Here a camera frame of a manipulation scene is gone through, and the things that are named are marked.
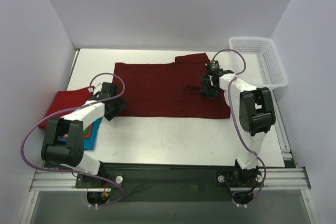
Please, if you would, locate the folded green t shirt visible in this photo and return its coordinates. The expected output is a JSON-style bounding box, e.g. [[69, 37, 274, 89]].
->
[[83, 125, 92, 138]]

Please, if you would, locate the aluminium rail frame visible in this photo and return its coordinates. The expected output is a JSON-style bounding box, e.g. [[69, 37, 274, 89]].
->
[[20, 105, 319, 223]]

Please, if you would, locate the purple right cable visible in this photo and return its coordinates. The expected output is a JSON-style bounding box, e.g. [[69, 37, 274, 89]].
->
[[212, 49, 268, 206]]

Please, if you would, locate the purple cable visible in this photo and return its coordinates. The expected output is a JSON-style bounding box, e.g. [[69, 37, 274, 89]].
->
[[20, 72, 125, 207], [212, 49, 268, 206]]

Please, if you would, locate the folded orange t shirt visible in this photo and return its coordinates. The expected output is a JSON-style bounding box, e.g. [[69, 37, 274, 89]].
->
[[57, 124, 96, 140]]

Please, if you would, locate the folded blue t shirt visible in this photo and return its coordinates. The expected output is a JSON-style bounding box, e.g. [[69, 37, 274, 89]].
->
[[58, 118, 102, 152]]

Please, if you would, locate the white plastic basket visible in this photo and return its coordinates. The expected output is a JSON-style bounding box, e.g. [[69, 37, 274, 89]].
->
[[229, 37, 288, 90]]

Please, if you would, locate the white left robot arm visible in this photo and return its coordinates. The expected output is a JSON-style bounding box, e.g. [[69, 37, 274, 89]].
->
[[41, 82, 127, 188]]

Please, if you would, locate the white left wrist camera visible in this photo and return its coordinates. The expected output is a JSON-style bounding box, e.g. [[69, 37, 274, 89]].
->
[[88, 83, 102, 95]]

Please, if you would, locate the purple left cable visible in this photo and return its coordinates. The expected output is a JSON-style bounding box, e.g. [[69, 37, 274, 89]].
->
[[20, 72, 125, 207]]

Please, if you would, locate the dark red t shirt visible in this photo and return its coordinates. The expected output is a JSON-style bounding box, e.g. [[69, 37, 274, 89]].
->
[[113, 53, 230, 119]]

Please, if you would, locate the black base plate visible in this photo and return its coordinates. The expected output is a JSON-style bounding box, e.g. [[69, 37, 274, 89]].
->
[[75, 163, 262, 202]]

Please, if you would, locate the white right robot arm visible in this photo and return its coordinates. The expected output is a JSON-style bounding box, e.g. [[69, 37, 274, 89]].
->
[[200, 60, 276, 186]]

